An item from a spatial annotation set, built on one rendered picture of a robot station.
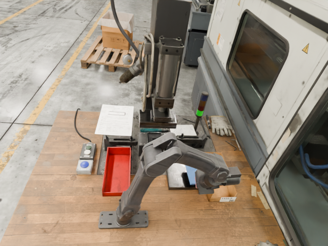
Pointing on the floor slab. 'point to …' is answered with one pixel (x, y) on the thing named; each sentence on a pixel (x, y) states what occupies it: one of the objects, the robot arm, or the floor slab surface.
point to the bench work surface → (60, 166)
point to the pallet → (98, 47)
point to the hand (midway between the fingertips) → (198, 183)
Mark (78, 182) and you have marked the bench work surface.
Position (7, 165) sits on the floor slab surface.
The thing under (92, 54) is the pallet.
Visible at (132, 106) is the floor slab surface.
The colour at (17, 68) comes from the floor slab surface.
